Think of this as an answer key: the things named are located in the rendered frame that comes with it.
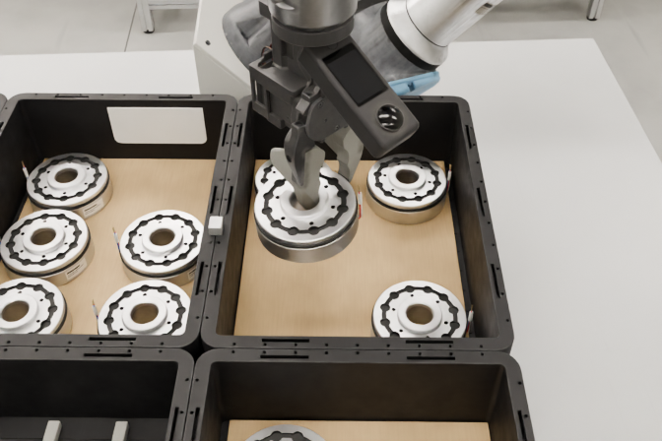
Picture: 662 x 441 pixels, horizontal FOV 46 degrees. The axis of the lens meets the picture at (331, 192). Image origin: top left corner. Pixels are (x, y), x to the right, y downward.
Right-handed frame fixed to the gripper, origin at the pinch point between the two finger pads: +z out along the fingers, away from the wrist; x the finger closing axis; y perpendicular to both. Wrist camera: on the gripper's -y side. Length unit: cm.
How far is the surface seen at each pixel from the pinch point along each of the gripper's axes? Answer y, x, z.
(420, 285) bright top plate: -7.9, -6.2, 13.2
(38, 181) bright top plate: 37.9, 15.9, 13.4
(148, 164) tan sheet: 33.9, 2.4, 16.4
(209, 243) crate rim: 8.2, 10.1, 6.3
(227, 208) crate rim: 11.1, 5.4, 6.4
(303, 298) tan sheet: 1.8, 2.8, 16.3
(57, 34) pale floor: 206, -58, 100
